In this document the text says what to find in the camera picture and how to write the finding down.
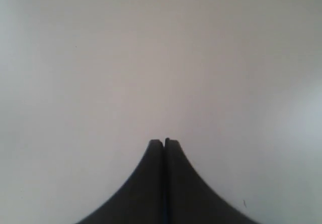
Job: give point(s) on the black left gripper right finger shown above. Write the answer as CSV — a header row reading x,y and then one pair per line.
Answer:
x,y
189,198

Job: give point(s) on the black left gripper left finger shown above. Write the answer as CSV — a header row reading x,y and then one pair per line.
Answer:
x,y
141,198

